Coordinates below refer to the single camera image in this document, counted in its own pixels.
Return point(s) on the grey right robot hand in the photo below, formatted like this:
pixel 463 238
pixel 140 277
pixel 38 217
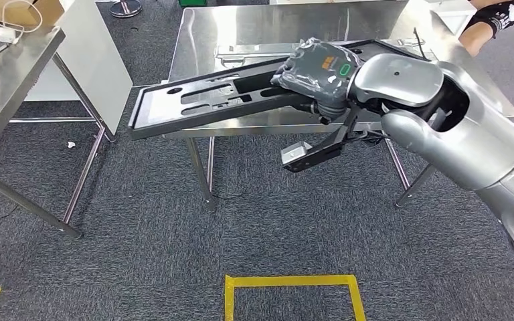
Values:
pixel 323 71

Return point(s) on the black plastic mounting plate part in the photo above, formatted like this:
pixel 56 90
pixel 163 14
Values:
pixel 159 111

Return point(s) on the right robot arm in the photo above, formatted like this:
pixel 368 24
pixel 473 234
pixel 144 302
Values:
pixel 461 150

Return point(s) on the person's forearm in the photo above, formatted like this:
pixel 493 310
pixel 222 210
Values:
pixel 474 40

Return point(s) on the stainless steel workbench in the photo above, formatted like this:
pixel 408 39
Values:
pixel 261 26

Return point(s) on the white box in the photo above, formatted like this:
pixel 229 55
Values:
pixel 452 15

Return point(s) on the green box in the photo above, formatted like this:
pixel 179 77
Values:
pixel 192 2

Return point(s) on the chrome stanchion base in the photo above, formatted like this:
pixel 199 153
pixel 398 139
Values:
pixel 126 8

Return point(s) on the white board panel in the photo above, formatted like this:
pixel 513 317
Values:
pixel 93 66

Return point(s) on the stainless steel side table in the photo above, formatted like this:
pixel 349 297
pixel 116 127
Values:
pixel 13 75

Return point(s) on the brown cardboard box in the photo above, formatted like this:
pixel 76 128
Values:
pixel 17 11

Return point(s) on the white power adapter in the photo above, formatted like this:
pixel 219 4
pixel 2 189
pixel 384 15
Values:
pixel 8 35

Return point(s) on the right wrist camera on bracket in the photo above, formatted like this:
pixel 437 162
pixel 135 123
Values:
pixel 296 154

